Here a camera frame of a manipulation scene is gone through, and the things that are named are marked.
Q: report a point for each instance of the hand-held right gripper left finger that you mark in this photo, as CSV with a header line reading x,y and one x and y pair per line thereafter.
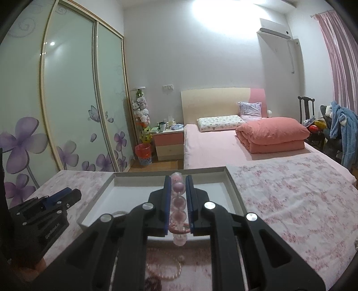
x,y
167,204

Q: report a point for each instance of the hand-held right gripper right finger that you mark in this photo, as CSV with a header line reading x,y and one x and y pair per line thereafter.
x,y
189,204

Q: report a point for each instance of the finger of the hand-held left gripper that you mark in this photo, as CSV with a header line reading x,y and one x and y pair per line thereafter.
x,y
73,195
60,193

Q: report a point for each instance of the white shallow box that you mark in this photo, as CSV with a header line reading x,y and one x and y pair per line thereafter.
x,y
134,190

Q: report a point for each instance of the trash bin with red bag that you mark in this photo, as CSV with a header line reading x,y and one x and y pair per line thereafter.
x,y
144,155

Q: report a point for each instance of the pink and beige nightstand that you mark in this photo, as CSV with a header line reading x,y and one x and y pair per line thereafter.
x,y
167,145

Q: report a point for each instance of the bed with pink sheet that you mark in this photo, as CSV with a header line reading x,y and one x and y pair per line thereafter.
x,y
212,148

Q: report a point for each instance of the blue cloth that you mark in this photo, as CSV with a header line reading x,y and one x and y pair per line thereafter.
x,y
177,127

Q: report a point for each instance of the white patterned pillow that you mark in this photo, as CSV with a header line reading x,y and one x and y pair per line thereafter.
x,y
218,122

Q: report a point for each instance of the pink floral blanket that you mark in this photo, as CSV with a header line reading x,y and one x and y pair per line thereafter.
x,y
279,201

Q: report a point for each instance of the sliding wardrobe with purple flowers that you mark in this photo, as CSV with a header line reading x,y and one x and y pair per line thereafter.
x,y
70,98

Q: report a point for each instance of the tower of plush toys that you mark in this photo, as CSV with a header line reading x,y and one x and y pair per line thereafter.
x,y
141,112

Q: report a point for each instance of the beige and pink headboard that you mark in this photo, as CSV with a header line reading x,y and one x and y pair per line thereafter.
x,y
212,103

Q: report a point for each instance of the folded salmon pink quilt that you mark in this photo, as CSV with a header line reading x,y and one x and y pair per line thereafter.
x,y
271,134

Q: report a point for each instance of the lilac floral pillow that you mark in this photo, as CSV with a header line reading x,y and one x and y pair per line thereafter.
x,y
250,110

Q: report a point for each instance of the dark wooden chair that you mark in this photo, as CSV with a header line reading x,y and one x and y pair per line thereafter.
x,y
304,112

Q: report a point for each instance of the red and yellow toys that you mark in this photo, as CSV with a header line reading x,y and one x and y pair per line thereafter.
x,y
317,126

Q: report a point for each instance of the black chair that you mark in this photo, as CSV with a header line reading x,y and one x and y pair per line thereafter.
x,y
334,142

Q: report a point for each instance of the blue fleece robe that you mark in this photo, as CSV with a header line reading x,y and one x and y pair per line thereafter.
x,y
346,131

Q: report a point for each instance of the white pipe cover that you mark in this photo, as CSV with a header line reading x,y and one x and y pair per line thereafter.
x,y
293,56

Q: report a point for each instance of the white air conditioner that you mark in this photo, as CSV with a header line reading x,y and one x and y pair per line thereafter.
x,y
275,29

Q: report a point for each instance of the pink curtain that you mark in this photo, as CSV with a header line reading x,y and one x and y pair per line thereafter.
x,y
341,61

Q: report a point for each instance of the white wall outlet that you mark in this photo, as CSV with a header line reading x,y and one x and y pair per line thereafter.
x,y
168,87

